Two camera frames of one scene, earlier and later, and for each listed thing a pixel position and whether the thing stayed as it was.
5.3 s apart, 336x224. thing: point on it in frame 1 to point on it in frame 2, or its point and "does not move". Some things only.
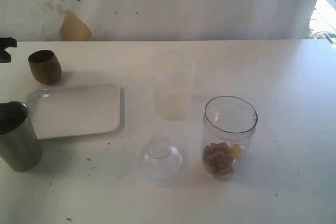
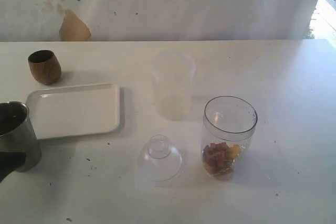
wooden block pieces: x=218 y=157 does not move
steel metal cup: x=19 y=145 does not move
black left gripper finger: x=4 y=57 to x=10 y=161
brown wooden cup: x=45 y=66 does not move
